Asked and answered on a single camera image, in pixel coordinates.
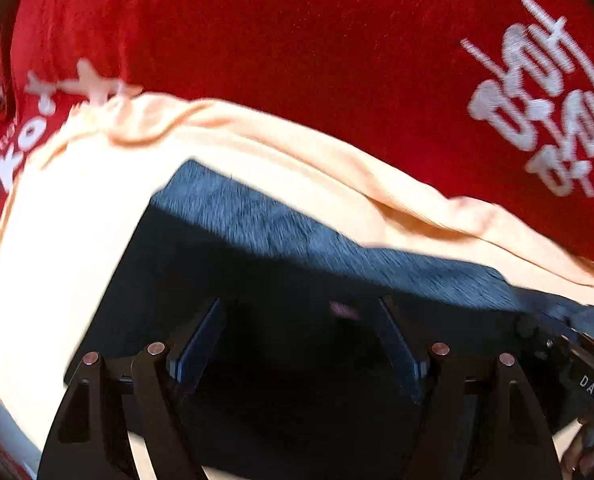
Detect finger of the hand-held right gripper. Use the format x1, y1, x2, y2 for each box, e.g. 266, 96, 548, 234
514, 312, 585, 350

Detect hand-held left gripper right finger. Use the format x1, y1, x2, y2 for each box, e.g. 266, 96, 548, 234
377, 295, 562, 480

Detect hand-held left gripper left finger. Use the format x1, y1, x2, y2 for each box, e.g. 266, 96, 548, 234
37, 297, 228, 480

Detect black pants with blue stripes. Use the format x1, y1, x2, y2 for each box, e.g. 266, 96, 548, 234
64, 159, 594, 480

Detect cream cushion cover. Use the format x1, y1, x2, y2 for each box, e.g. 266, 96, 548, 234
0, 92, 594, 480

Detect red printed blanket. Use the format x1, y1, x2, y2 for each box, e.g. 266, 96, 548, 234
0, 0, 594, 281

